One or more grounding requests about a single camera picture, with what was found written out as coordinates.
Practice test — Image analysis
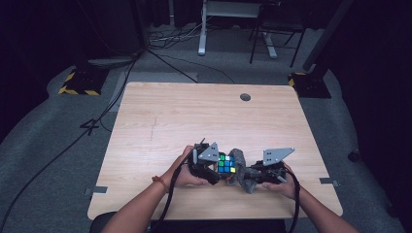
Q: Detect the tangle of floor cables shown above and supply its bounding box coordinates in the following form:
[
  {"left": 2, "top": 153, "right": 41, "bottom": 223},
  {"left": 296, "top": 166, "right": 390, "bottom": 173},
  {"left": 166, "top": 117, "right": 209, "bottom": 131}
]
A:
[{"left": 148, "top": 17, "right": 216, "bottom": 51}]

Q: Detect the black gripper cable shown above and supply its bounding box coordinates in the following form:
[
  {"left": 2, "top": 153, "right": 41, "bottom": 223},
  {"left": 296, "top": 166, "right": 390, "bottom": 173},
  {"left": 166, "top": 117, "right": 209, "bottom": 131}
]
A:
[
  {"left": 277, "top": 166, "right": 302, "bottom": 233},
  {"left": 149, "top": 138, "right": 207, "bottom": 233}
]

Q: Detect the grey floor tape strip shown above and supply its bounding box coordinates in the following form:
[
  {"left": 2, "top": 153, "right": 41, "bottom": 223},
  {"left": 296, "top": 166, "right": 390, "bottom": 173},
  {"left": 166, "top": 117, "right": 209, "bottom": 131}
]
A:
[
  {"left": 83, "top": 185, "right": 109, "bottom": 197},
  {"left": 319, "top": 177, "right": 341, "bottom": 188}
]

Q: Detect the black yellow striped stand base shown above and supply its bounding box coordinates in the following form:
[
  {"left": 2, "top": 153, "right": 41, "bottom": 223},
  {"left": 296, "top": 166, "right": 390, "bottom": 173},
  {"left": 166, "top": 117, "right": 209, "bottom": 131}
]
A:
[
  {"left": 57, "top": 66, "right": 110, "bottom": 96},
  {"left": 288, "top": 71, "right": 332, "bottom": 99}
]

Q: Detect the long black floor cable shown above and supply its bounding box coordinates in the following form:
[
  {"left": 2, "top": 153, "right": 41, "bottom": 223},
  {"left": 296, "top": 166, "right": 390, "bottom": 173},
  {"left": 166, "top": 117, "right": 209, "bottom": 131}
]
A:
[{"left": 0, "top": 52, "right": 141, "bottom": 231}]

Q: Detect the grey cloth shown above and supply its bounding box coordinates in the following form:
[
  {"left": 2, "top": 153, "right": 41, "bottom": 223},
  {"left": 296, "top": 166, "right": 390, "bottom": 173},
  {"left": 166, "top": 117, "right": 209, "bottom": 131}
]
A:
[{"left": 225, "top": 148, "right": 258, "bottom": 195}]

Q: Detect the black metal chair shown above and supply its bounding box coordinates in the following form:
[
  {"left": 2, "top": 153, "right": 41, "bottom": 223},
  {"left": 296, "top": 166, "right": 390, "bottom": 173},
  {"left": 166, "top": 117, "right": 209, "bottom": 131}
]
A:
[{"left": 249, "top": 0, "right": 307, "bottom": 69}]

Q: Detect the thin black floor cable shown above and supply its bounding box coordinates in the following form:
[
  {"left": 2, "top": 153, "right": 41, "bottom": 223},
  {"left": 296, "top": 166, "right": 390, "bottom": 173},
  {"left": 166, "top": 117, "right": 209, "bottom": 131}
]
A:
[{"left": 146, "top": 48, "right": 236, "bottom": 85}]

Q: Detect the red bracelet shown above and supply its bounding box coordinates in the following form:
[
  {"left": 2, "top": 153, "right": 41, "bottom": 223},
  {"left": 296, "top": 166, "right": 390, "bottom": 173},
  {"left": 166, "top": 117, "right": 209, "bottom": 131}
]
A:
[{"left": 152, "top": 175, "right": 170, "bottom": 194}]

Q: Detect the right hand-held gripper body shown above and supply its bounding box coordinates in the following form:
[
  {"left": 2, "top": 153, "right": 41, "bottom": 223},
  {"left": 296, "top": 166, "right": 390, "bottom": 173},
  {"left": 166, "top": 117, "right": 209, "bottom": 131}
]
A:
[{"left": 257, "top": 147, "right": 296, "bottom": 185}]

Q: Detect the person's left hand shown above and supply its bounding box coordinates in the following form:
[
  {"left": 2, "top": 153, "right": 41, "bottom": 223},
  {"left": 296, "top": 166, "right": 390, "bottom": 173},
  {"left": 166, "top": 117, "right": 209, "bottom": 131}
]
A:
[{"left": 166, "top": 145, "right": 209, "bottom": 189}]

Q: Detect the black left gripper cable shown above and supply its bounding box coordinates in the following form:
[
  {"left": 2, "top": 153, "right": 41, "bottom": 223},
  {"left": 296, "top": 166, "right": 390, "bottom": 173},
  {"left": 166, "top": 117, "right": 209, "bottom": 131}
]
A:
[{"left": 149, "top": 138, "right": 207, "bottom": 233}]

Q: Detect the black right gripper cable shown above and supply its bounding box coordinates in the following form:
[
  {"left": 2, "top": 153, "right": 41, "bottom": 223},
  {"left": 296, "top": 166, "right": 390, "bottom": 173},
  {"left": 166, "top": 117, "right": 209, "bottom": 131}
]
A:
[{"left": 277, "top": 166, "right": 302, "bottom": 233}]

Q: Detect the person's right hand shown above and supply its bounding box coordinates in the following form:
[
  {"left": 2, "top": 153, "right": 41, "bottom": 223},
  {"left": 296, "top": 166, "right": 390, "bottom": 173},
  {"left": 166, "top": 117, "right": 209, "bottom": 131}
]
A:
[{"left": 261, "top": 162, "right": 301, "bottom": 201}]

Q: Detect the dark slanted stand pole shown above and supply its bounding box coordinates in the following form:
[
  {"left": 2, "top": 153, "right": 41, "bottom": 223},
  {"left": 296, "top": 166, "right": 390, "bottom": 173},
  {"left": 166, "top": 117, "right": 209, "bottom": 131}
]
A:
[{"left": 302, "top": 0, "right": 355, "bottom": 72}]

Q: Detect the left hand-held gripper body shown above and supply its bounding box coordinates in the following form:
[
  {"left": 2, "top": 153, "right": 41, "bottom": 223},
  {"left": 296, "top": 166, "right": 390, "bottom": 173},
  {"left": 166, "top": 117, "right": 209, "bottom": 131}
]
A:
[{"left": 189, "top": 141, "right": 221, "bottom": 173}]

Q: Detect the multicoloured puzzle cube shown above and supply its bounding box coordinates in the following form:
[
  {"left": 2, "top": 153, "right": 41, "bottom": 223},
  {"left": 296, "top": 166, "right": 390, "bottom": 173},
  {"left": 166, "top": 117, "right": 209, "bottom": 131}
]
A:
[{"left": 217, "top": 151, "right": 238, "bottom": 178}]

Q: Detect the white desk frame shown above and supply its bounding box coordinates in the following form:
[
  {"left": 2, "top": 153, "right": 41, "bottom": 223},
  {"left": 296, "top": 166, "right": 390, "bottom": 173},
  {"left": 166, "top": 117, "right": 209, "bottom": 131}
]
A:
[{"left": 197, "top": 0, "right": 279, "bottom": 59}]

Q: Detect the person's dark clothing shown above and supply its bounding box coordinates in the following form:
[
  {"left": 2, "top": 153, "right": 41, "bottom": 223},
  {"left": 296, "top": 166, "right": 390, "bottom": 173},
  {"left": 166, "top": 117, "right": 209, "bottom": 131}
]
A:
[{"left": 88, "top": 212, "right": 288, "bottom": 233}]

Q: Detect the small black floor object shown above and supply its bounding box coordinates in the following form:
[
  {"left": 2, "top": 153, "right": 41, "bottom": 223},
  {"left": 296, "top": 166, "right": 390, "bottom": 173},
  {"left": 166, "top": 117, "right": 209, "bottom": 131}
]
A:
[{"left": 347, "top": 148, "right": 361, "bottom": 163}]

